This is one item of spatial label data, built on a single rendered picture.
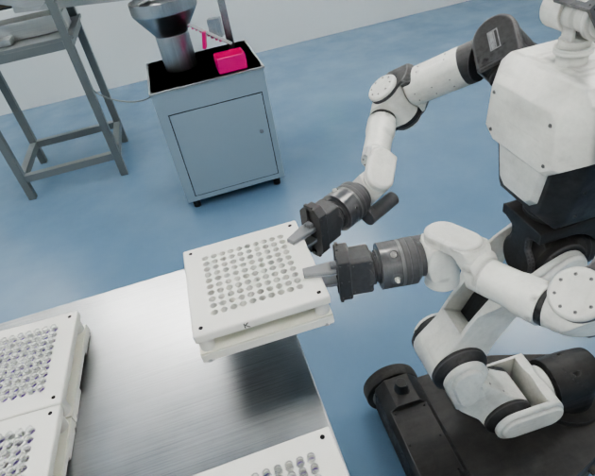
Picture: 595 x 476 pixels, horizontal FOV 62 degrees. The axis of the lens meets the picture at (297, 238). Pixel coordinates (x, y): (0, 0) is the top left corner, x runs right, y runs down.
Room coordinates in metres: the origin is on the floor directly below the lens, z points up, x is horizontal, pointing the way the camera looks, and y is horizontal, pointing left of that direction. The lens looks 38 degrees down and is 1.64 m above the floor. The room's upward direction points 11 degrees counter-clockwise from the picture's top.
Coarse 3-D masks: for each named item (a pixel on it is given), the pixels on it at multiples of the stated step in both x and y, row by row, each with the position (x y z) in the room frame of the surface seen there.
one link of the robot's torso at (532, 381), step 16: (512, 368) 0.88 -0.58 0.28; (528, 368) 0.83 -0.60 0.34; (528, 384) 0.81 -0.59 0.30; (544, 384) 0.77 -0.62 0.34; (528, 400) 0.79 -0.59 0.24; (544, 400) 0.74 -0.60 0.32; (512, 416) 0.70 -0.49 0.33; (528, 416) 0.70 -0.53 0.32; (544, 416) 0.70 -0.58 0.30; (560, 416) 0.71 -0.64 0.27; (496, 432) 0.70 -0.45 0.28; (512, 432) 0.69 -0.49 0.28; (528, 432) 0.69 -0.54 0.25
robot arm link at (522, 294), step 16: (496, 272) 0.56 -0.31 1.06; (512, 272) 0.55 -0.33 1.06; (480, 288) 0.56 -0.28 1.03; (496, 288) 0.54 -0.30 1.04; (512, 288) 0.52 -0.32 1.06; (528, 288) 0.50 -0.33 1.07; (544, 288) 0.49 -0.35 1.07; (512, 304) 0.50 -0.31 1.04; (528, 304) 0.48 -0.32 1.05; (544, 304) 0.47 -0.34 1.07; (528, 320) 0.48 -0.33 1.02; (544, 320) 0.46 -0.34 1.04; (560, 320) 0.44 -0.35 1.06; (576, 336) 0.44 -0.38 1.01; (592, 336) 0.45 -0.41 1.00
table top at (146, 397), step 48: (144, 288) 0.94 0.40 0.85; (96, 336) 0.80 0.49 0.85; (144, 336) 0.77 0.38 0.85; (192, 336) 0.75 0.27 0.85; (288, 336) 0.69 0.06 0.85; (96, 384) 0.66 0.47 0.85; (144, 384) 0.64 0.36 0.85; (192, 384) 0.62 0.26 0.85; (240, 384) 0.60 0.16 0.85; (288, 384) 0.58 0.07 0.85; (96, 432) 0.55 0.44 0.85; (144, 432) 0.53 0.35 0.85; (192, 432) 0.51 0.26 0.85; (240, 432) 0.50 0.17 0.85; (288, 432) 0.48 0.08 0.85
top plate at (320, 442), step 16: (320, 432) 0.42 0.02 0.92; (272, 448) 0.41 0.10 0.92; (288, 448) 0.41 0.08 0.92; (304, 448) 0.40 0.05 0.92; (320, 448) 0.40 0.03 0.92; (336, 448) 0.39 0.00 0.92; (224, 464) 0.40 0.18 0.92; (240, 464) 0.40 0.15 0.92; (256, 464) 0.39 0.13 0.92; (272, 464) 0.39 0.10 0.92; (320, 464) 0.37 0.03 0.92; (336, 464) 0.37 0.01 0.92
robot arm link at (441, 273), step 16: (400, 240) 0.68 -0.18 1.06; (416, 240) 0.71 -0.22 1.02; (416, 256) 0.64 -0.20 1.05; (432, 256) 0.64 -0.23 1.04; (448, 256) 0.64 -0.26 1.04; (416, 272) 0.63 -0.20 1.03; (432, 272) 0.64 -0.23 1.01; (448, 272) 0.63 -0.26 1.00; (432, 288) 0.64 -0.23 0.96; (448, 288) 0.63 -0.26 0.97
